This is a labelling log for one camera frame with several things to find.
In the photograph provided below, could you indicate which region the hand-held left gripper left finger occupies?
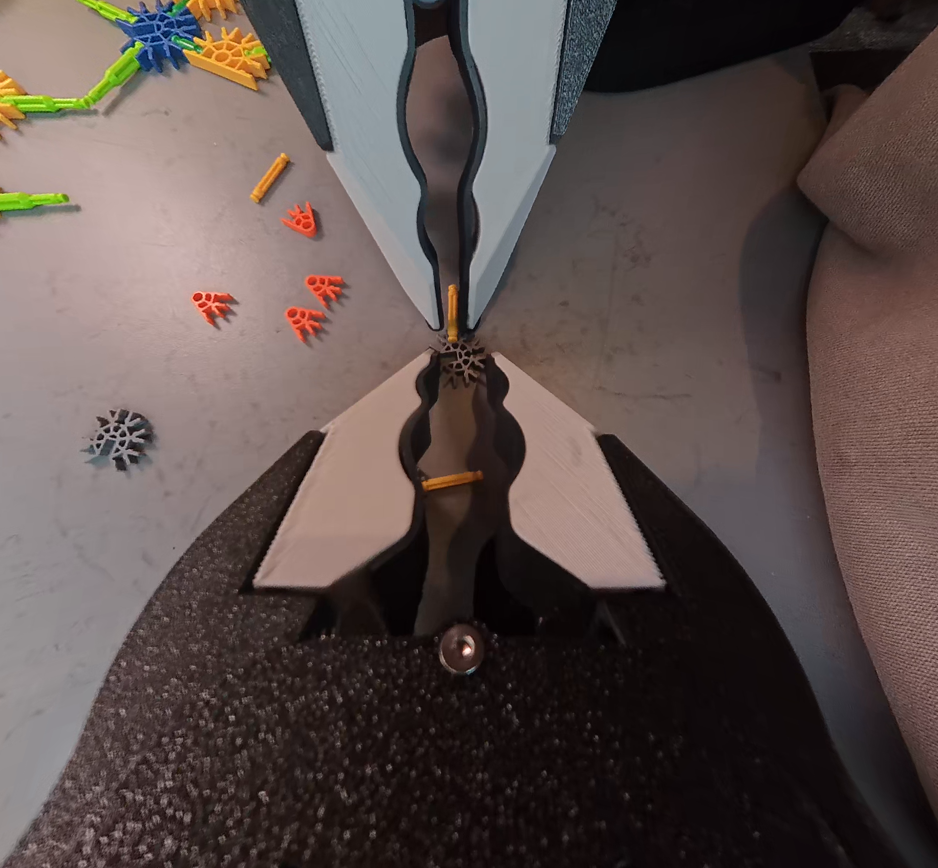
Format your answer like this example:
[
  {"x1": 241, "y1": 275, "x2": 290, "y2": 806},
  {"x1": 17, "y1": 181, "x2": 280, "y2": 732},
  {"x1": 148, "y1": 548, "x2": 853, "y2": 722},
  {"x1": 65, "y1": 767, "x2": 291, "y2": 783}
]
[{"x1": 253, "y1": 349, "x2": 442, "y2": 589}]

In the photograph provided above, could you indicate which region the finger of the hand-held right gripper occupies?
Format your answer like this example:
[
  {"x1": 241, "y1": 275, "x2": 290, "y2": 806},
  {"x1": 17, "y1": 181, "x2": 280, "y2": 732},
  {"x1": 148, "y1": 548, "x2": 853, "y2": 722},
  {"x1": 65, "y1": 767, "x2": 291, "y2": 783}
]
[
  {"x1": 456, "y1": 0, "x2": 577, "y2": 331},
  {"x1": 278, "y1": 0, "x2": 448, "y2": 331}
]

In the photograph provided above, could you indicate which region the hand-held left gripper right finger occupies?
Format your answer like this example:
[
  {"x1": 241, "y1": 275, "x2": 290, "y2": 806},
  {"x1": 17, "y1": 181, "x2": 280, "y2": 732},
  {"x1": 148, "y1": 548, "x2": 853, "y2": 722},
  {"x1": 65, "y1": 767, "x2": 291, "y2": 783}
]
[{"x1": 482, "y1": 352, "x2": 668, "y2": 590}]

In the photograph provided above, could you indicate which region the grey snowflake connector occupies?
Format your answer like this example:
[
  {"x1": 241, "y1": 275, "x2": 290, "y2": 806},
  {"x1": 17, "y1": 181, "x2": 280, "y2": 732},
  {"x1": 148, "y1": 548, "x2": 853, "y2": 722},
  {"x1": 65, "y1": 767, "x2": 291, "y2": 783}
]
[
  {"x1": 437, "y1": 336, "x2": 488, "y2": 389},
  {"x1": 88, "y1": 408, "x2": 155, "y2": 472}
]

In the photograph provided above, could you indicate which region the blue yellow green toy model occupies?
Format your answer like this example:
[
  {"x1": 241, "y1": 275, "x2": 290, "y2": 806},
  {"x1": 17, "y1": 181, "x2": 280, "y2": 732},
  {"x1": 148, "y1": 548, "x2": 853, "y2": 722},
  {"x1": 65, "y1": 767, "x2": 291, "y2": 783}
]
[{"x1": 73, "y1": 0, "x2": 272, "y2": 110}]

